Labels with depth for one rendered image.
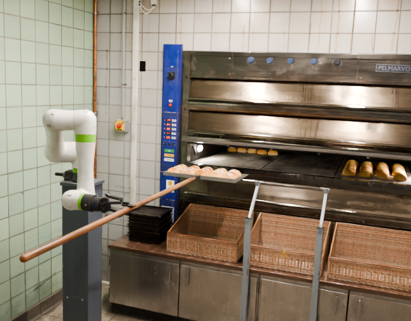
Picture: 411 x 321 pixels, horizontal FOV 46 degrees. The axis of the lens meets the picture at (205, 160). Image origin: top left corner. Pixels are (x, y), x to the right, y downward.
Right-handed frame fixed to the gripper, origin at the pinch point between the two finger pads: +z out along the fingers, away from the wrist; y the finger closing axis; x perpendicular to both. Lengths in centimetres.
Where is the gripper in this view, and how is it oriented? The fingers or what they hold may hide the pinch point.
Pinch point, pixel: (128, 208)
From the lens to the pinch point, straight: 250.9
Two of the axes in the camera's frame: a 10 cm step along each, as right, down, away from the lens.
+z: 9.4, 1.0, -3.3
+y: -0.5, 9.9, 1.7
